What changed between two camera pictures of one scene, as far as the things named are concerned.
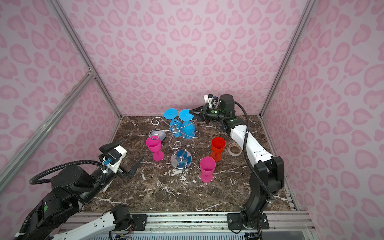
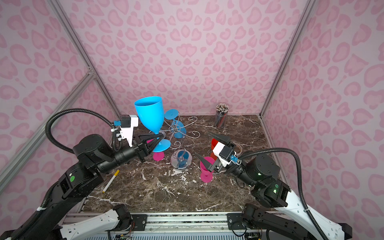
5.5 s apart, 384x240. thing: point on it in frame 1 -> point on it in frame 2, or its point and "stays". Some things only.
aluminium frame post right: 306,12 stays
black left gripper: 124,172 -> 141,147
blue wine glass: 188,127 -> 152,109
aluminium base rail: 201,221 stays
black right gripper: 205,116 -> 223,139
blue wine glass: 175,125 stays
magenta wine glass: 207,166 stays
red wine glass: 218,144 stays
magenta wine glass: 154,144 stays
